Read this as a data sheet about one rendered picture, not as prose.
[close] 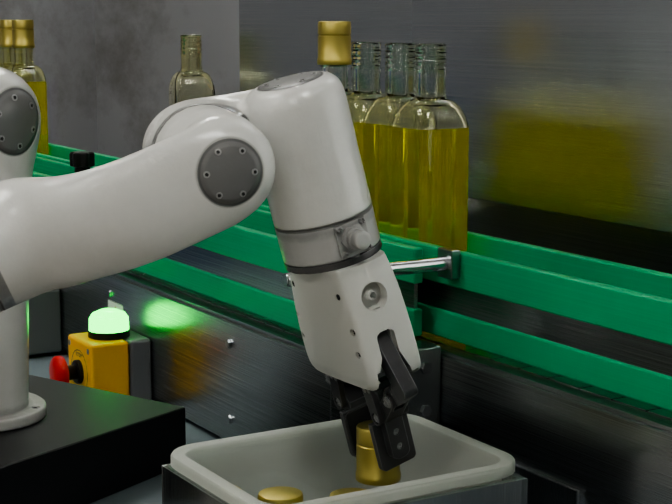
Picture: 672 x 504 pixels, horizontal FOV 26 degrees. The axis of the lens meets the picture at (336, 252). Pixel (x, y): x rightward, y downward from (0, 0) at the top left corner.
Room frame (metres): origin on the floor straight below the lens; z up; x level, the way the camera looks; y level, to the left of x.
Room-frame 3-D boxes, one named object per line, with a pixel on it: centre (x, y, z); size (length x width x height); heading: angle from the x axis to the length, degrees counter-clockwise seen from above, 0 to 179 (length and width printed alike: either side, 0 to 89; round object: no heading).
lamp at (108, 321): (1.54, 0.25, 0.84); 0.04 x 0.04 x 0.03
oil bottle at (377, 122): (1.40, -0.06, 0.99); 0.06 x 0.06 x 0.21; 31
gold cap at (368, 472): (1.10, -0.03, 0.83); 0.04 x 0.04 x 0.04
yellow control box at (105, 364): (1.54, 0.25, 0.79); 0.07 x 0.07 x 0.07; 31
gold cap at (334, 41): (1.50, 0.00, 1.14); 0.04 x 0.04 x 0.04
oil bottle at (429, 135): (1.35, -0.09, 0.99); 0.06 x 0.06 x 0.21; 32
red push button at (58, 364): (1.52, 0.29, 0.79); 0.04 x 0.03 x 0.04; 31
